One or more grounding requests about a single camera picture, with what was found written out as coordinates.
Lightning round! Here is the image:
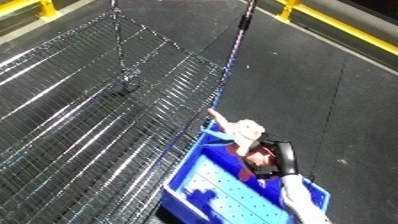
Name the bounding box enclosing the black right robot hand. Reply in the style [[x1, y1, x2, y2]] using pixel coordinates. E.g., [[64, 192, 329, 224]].
[[246, 132, 303, 179]]

